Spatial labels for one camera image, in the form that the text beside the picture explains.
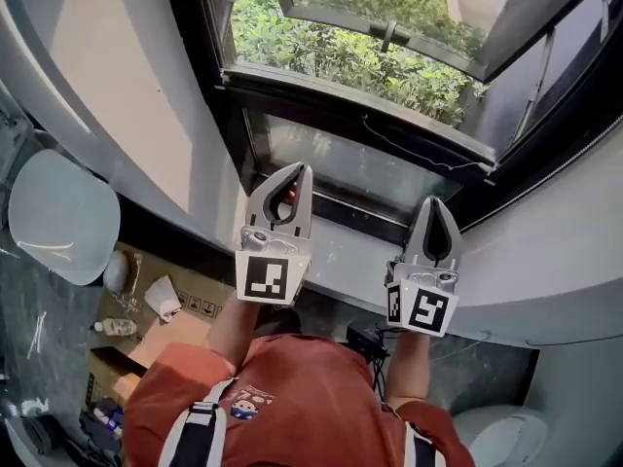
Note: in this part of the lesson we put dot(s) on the person's left hand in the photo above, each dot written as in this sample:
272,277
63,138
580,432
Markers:
290,196

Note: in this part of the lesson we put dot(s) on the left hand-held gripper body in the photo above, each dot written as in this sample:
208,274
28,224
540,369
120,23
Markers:
265,280

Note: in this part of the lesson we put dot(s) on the clear plastic water bottle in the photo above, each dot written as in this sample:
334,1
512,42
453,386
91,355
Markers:
117,327

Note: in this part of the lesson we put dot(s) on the person's left forearm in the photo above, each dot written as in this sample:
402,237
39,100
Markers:
233,334

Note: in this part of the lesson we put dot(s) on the dark-framed glass window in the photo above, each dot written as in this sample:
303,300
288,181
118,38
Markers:
302,84

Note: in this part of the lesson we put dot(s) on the person's red shirt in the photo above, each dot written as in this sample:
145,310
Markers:
311,406

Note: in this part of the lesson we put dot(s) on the white toilet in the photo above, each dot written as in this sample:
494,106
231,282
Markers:
501,436

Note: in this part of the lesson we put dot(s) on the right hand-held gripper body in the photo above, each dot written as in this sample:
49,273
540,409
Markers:
426,309

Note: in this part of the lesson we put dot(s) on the open glass window sash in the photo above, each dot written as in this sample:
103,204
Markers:
336,21

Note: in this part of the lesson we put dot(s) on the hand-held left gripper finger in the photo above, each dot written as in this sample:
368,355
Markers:
258,202
305,207

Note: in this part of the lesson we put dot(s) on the white soft bundle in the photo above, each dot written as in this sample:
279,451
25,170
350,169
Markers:
116,270

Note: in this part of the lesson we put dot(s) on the grey clothes pile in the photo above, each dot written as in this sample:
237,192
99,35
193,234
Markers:
102,419

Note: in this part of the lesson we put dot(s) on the white crumpled cloth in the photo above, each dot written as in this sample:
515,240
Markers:
163,299

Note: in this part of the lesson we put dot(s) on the person's right forearm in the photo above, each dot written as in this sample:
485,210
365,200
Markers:
409,368

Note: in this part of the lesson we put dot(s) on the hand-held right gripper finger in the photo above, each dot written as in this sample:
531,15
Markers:
415,239
456,243

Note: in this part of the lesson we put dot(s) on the closed cardboard box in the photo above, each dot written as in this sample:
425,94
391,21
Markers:
190,304

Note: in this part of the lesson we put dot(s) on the black waist controller box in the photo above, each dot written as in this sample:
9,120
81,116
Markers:
365,339

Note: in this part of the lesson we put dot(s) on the green shrubs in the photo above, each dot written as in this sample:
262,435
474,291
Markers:
302,46

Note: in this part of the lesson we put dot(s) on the white oval bathtub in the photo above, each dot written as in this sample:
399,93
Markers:
63,217

